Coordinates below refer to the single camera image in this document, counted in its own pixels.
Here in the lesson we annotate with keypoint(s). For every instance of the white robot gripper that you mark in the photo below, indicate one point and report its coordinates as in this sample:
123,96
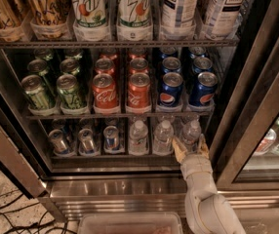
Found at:
196,166

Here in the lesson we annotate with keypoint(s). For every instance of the clear water bottle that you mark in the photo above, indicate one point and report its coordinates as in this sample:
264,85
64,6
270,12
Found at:
190,134
138,138
163,135

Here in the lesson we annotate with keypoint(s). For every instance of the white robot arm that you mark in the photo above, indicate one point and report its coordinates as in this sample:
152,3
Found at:
206,211

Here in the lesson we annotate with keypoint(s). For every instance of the glass fridge door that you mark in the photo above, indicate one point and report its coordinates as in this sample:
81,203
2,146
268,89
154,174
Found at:
239,167

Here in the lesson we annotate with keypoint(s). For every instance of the right 7up bottle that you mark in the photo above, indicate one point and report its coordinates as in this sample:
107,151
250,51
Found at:
134,13

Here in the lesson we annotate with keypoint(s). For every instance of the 7up bottle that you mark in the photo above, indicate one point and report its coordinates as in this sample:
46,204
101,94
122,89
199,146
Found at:
134,13
90,13

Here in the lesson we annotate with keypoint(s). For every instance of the left tea bottle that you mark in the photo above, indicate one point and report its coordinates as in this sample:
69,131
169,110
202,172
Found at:
178,14

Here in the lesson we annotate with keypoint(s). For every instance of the tea bottle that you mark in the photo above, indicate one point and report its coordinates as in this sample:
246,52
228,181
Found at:
220,17
178,14

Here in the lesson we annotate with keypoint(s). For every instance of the right tea bottle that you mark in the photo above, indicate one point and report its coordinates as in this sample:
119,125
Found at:
220,17

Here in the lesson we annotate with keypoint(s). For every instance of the left 7up bottle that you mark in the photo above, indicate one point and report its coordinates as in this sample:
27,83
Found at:
90,13

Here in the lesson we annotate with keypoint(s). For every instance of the front right Pepsi can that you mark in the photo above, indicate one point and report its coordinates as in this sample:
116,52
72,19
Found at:
203,89

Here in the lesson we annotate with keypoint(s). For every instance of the front left Pepsi can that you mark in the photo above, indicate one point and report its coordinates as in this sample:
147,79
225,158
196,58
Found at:
170,89

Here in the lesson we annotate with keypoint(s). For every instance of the front right Coca-Cola can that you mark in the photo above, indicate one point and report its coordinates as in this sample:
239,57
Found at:
138,90

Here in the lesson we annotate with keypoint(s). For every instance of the Red Bull can right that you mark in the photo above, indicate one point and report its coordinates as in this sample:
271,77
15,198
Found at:
111,138

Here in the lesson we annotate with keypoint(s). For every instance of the red bull can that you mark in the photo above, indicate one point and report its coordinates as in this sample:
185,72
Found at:
111,138
87,145
59,142

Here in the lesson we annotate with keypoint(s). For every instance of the second row right Pepsi can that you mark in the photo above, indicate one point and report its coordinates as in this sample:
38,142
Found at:
202,64

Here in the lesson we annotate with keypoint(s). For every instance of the second row pepsi can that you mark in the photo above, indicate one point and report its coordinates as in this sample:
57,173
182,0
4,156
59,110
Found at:
202,64
171,64

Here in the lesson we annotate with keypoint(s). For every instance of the second row left Pepsi can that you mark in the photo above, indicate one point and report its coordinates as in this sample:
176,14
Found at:
171,64

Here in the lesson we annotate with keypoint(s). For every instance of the right clear plastic bin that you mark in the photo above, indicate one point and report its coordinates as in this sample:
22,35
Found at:
259,221

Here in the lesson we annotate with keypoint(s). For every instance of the clear plastic bin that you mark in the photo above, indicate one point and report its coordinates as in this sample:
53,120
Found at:
259,221
131,223

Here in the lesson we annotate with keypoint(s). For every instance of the second row right Coca-Cola can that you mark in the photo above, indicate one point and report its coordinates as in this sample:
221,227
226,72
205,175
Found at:
138,65

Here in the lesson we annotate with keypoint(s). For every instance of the second row coca-cola can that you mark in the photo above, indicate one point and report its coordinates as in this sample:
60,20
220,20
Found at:
138,65
105,65

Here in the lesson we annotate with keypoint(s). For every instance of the Red Bull can middle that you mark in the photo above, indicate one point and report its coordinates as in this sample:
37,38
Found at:
87,145

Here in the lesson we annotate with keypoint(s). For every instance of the front left Coca-Cola can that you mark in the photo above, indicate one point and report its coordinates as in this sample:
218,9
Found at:
104,91

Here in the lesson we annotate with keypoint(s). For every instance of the left clear plastic bin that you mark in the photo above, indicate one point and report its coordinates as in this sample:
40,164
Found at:
131,223

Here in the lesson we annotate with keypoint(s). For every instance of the second row left Coca-Cola can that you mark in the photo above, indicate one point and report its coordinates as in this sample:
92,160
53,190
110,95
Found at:
105,65

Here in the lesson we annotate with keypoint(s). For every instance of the front right green can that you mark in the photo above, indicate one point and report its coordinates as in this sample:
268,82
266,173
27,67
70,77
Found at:
70,92

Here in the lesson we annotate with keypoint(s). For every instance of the Red Bull can left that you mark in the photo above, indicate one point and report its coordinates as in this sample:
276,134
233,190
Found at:
59,142

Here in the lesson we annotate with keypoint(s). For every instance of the second row right green can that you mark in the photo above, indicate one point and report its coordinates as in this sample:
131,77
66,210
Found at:
70,66

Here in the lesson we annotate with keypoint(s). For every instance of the second row green can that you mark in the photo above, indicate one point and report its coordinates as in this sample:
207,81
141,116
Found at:
41,68
70,66

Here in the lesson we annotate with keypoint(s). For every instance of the front left green can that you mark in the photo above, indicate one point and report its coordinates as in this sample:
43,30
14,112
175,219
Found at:
37,93

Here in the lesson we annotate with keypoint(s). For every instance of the second row left green can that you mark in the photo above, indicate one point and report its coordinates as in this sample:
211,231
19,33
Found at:
41,68

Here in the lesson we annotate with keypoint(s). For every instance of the upper wire shelf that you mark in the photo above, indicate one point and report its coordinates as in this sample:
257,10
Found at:
115,44

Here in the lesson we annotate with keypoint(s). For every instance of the wire shelf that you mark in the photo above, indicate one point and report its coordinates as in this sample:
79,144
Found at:
115,44
116,115

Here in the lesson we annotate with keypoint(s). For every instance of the middle wire shelf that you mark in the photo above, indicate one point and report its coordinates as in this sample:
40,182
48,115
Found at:
116,115

